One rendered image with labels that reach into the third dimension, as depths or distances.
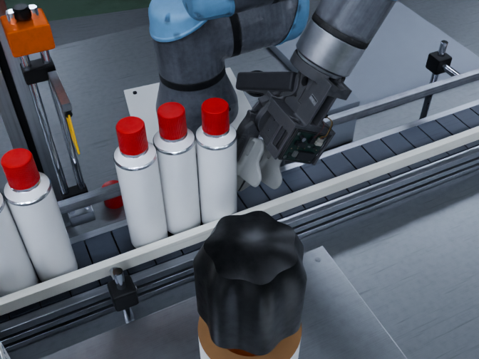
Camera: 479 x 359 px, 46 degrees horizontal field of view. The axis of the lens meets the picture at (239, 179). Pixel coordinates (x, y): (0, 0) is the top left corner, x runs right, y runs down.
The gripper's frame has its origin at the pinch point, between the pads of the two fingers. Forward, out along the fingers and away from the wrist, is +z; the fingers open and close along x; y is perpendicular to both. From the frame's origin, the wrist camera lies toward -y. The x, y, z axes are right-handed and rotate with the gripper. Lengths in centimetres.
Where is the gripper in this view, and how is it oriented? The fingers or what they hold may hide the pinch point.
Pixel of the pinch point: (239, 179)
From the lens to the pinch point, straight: 79.8
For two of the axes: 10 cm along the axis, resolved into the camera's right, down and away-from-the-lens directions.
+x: 7.8, 0.9, 6.2
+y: 4.4, 6.3, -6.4
